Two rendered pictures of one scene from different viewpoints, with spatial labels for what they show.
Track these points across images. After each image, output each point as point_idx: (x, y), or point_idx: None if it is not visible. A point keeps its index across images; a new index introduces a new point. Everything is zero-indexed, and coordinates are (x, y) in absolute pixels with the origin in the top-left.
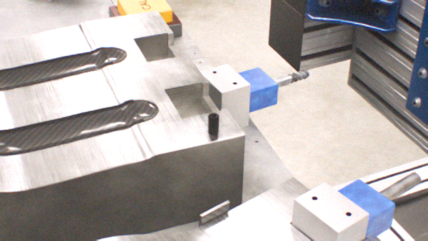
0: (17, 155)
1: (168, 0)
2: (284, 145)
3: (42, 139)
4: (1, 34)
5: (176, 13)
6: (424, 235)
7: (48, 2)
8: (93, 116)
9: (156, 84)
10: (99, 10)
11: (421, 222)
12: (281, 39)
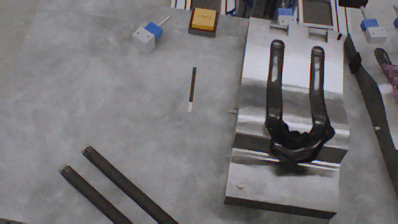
0: (324, 90)
1: None
2: None
3: (315, 82)
4: (176, 75)
5: None
6: (212, 8)
7: (155, 48)
8: (312, 64)
9: (304, 40)
10: (176, 33)
11: (204, 5)
12: None
